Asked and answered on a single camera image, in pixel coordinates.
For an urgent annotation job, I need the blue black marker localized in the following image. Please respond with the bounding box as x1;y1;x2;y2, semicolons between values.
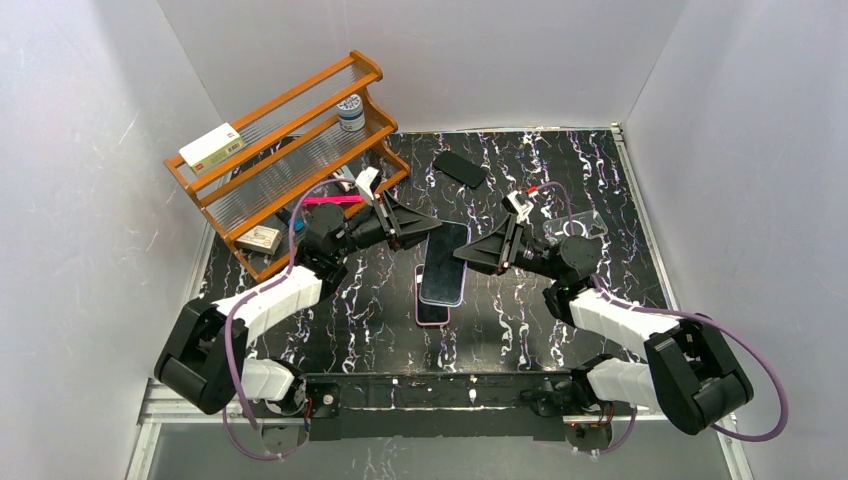
275;208;305;232

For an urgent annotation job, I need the lilac phone case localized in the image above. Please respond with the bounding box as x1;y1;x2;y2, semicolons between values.
418;220;473;309

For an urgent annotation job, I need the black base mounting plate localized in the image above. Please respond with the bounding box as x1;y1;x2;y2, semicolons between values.
305;372;631;448

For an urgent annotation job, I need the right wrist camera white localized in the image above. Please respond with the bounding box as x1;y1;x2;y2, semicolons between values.
501;187;537;224

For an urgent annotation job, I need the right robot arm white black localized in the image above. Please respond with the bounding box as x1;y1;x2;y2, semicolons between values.
453;214;754;435

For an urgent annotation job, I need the white blue round jar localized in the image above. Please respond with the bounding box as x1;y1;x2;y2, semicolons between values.
336;94;365;132

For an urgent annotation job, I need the white cardboard box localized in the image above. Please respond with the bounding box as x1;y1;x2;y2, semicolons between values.
179;123;246;176

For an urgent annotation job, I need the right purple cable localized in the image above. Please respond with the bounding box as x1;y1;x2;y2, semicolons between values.
529;182;791;456

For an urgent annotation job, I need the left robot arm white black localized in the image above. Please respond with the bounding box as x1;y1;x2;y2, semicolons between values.
154;194;443;414

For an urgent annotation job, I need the clear magsafe phone case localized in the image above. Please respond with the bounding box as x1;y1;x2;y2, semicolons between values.
543;210;608;248

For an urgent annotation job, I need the purple phone black screen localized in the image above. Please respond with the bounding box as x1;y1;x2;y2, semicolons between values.
417;266;449;325

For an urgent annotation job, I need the black phone case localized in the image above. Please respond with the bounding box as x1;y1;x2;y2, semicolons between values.
433;151;487;188

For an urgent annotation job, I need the pink phone case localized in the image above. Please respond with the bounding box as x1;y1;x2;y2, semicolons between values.
414;263;452;328

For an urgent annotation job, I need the beige staples box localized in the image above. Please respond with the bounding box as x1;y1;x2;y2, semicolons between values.
235;225;282;255

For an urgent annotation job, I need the orange wooden shelf rack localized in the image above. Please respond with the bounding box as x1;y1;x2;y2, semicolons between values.
164;50;410;282

